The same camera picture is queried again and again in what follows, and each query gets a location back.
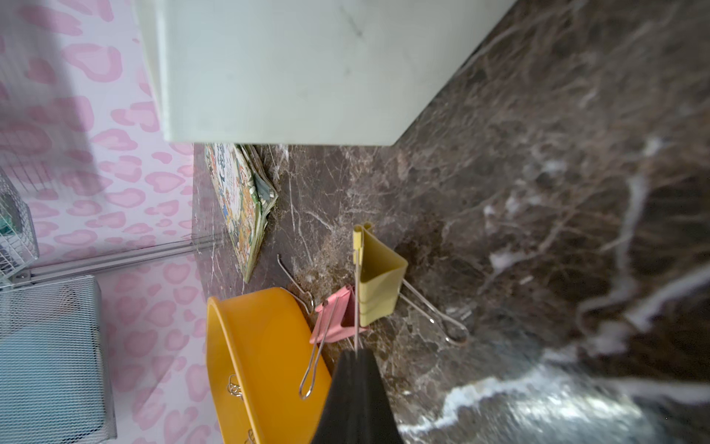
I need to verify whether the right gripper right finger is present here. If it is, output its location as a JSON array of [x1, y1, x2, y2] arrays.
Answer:
[[357, 349, 403, 444]]

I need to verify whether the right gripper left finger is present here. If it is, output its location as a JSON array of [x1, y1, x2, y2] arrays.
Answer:
[[312, 351, 356, 444]]

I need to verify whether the yellow plastic storage tray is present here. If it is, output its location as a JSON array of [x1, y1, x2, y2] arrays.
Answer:
[[205, 288, 331, 443]]

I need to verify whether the pink binder clip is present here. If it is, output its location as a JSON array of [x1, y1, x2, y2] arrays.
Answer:
[[299, 285, 366, 400]]

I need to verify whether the yellow binder clip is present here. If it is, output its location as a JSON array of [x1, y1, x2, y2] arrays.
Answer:
[[352, 224, 470, 346]]

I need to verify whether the illustrated children's history book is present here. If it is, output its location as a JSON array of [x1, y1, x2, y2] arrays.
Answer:
[[204, 144, 278, 282]]

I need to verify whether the white plastic file organizer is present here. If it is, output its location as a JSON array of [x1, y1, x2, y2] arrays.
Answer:
[[132, 0, 511, 146]]

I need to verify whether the loose silver wire handle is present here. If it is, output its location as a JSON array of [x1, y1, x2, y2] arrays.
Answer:
[[277, 253, 315, 315]]

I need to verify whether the white mesh wall basket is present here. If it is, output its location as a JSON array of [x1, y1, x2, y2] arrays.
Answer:
[[1, 276, 118, 443]]

